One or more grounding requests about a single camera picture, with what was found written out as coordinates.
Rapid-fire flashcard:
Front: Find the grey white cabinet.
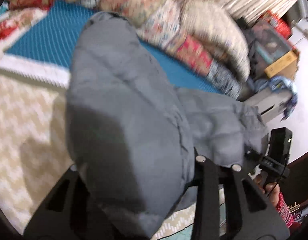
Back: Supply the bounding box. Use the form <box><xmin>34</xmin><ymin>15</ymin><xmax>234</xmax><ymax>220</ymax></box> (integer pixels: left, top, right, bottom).
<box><xmin>244</xmin><ymin>88</ymin><xmax>292</xmax><ymax>123</ymax></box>

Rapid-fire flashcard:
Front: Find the red floral patchwork quilt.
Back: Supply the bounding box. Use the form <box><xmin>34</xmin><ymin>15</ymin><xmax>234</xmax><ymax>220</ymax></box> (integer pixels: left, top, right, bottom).
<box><xmin>4</xmin><ymin>0</ymin><xmax>241</xmax><ymax>98</ymax></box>

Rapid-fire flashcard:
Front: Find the grey puffer jacket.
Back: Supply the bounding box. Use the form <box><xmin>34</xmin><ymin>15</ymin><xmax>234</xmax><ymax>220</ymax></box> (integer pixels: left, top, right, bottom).
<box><xmin>65</xmin><ymin>12</ymin><xmax>268</xmax><ymax>239</ymax></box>

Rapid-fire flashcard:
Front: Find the white printed folded comforter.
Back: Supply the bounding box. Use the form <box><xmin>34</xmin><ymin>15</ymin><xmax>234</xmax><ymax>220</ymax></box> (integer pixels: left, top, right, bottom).
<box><xmin>181</xmin><ymin>1</ymin><xmax>251</xmax><ymax>82</ymax></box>

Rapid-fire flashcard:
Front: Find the cream and teal bedspread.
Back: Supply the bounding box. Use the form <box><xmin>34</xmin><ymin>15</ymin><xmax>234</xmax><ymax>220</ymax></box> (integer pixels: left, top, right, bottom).
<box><xmin>0</xmin><ymin>55</ymin><xmax>225</xmax><ymax>240</ymax></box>

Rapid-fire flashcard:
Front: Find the yellow cardboard box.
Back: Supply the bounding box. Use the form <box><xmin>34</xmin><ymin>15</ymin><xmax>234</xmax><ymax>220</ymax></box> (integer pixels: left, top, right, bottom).
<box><xmin>264</xmin><ymin>51</ymin><xmax>298</xmax><ymax>81</ymax></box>

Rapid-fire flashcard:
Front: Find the framed picture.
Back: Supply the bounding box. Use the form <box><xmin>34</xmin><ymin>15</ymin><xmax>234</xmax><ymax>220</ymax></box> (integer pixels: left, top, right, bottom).
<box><xmin>252</xmin><ymin>20</ymin><xmax>292</xmax><ymax>65</ymax></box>

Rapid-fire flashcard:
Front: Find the light blue cloth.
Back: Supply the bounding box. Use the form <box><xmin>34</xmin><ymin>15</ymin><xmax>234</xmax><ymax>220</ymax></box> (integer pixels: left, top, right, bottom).
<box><xmin>247</xmin><ymin>75</ymin><xmax>298</xmax><ymax>121</ymax></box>

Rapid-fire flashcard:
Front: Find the blue dotted bed mat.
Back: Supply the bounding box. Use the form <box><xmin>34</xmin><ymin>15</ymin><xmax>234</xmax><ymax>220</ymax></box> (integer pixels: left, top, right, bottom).
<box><xmin>6</xmin><ymin>0</ymin><xmax>219</xmax><ymax>93</ymax></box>

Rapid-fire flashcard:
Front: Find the person's right hand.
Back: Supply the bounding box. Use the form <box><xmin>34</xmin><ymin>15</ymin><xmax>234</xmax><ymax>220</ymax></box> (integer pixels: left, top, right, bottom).
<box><xmin>253</xmin><ymin>174</ymin><xmax>280</xmax><ymax>207</ymax></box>

